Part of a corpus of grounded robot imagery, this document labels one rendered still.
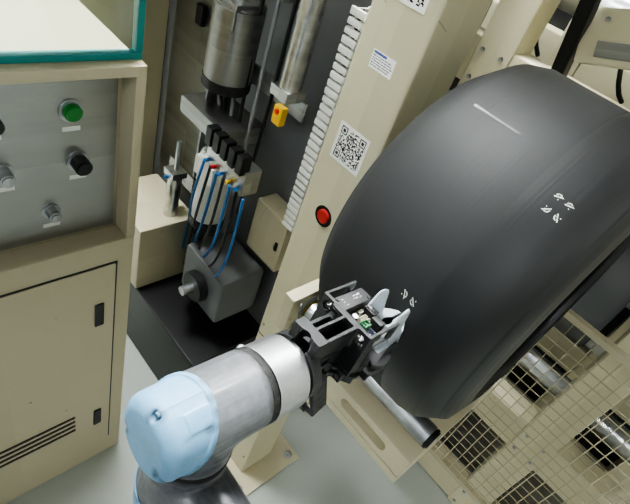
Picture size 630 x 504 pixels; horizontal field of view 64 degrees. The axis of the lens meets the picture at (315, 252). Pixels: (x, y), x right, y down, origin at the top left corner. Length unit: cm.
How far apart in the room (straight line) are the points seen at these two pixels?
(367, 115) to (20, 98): 54
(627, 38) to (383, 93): 47
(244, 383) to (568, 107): 53
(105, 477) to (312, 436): 70
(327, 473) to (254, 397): 147
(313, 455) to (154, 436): 152
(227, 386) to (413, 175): 36
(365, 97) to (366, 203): 26
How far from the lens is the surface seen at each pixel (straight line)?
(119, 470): 179
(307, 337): 50
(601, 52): 112
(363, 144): 90
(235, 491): 50
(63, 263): 107
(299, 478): 186
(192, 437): 41
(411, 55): 83
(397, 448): 97
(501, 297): 62
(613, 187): 67
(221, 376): 43
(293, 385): 46
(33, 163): 97
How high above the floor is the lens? 164
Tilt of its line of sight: 39 degrees down
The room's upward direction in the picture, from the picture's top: 22 degrees clockwise
